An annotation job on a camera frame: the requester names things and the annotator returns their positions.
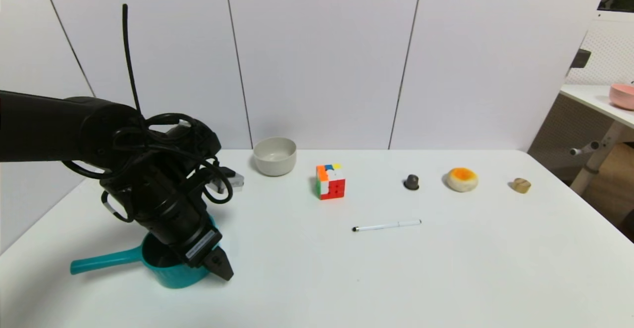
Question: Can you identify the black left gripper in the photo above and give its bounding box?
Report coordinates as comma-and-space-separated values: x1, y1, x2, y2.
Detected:
156, 201, 234, 281

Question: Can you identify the teal saucepan with handle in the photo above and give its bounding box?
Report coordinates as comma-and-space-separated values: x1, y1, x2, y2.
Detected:
70, 214, 221, 289

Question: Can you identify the beige ceramic bowl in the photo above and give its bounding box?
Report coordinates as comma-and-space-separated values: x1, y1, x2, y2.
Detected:
253, 137, 298, 177

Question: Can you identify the pink bowl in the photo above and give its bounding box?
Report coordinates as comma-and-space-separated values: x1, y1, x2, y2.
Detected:
609, 84, 634, 111

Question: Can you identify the multicolour puzzle cube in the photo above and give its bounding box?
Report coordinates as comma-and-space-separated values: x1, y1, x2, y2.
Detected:
316, 164, 346, 201

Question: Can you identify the white stylus pen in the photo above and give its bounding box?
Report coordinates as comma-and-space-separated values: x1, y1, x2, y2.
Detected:
352, 219, 423, 232

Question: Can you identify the round bun with orange top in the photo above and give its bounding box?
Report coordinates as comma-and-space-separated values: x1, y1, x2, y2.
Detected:
446, 167, 479, 193

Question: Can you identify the brown perforated panel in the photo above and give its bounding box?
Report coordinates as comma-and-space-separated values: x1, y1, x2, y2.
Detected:
527, 94, 615, 186

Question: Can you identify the white side table leg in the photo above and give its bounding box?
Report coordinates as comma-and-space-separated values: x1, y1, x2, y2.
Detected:
569, 121, 626, 196

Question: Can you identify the white side table top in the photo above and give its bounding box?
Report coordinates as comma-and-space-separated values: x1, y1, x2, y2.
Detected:
560, 85, 634, 130

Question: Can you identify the white perforated panel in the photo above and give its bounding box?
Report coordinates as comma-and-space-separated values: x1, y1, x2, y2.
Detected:
565, 14, 634, 86

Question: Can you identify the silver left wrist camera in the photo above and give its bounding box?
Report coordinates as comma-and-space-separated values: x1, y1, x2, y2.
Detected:
216, 166, 245, 193

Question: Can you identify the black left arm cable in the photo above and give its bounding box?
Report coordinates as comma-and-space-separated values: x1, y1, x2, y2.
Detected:
62, 3, 234, 223

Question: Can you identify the black clamp bracket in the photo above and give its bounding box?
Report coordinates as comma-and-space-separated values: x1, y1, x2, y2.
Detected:
570, 49, 591, 69

